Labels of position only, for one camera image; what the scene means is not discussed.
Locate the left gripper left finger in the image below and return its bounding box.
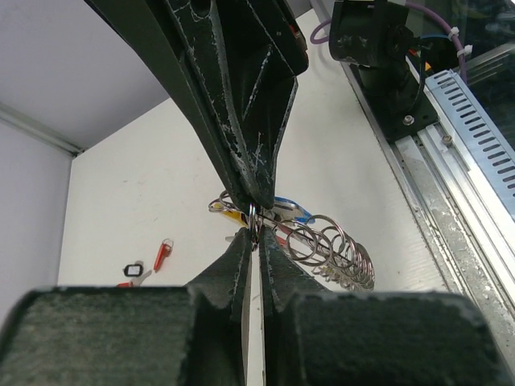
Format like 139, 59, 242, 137
1, 229, 252, 385

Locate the aluminium mounting rail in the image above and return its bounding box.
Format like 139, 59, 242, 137
341, 64, 514, 336

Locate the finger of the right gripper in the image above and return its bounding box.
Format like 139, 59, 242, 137
166, 1, 309, 209
86, 0, 252, 209

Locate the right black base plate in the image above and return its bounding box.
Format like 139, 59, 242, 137
357, 66, 438, 144

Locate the white slotted cable duct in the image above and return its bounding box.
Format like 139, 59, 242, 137
426, 70, 514, 216

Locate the black key tag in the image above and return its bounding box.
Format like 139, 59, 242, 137
122, 261, 144, 277

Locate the red tag key upper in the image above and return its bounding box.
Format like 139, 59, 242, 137
117, 270, 153, 288

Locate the blue tag key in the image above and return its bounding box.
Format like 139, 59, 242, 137
272, 196, 315, 224

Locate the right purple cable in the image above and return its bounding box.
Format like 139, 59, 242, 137
308, 0, 476, 81

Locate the red tag with ring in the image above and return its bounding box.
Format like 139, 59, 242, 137
153, 239, 174, 273

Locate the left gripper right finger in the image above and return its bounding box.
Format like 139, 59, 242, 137
259, 228, 505, 385

